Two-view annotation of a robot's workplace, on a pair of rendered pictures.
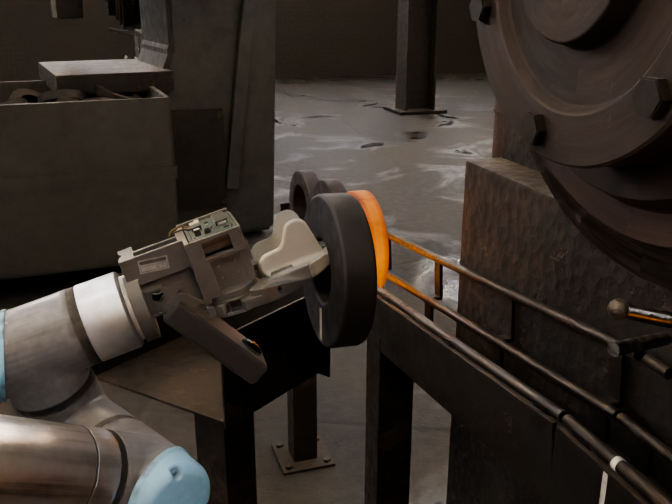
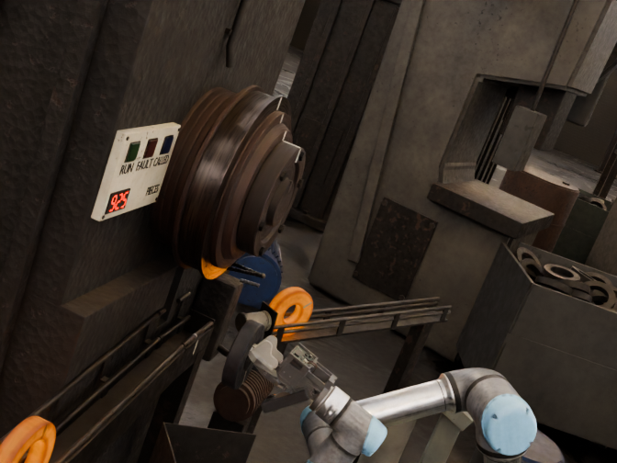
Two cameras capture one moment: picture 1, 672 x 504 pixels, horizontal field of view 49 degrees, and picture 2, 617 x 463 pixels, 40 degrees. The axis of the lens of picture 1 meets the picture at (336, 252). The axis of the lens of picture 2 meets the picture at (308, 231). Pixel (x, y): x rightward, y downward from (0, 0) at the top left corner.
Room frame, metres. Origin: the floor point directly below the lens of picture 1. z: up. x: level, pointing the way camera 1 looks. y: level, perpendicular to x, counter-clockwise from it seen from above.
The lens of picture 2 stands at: (2.21, 0.84, 1.61)
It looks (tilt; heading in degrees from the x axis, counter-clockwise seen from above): 15 degrees down; 208
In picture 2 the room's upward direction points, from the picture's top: 21 degrees clockwise
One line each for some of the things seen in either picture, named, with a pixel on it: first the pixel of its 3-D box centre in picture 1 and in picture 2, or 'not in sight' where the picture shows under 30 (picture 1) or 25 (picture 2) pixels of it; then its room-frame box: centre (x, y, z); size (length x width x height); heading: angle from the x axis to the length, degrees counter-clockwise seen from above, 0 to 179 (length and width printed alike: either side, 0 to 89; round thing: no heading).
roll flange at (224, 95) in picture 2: not in sight; (206, 171); (0.57, -0.34, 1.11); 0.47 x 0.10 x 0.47; 18
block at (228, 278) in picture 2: not in sight; (210, 314); (0.33, -0.35, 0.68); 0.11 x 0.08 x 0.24; 108
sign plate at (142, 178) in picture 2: not in sight; (139, 169); (0.90, -0.26, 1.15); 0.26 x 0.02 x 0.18; 18
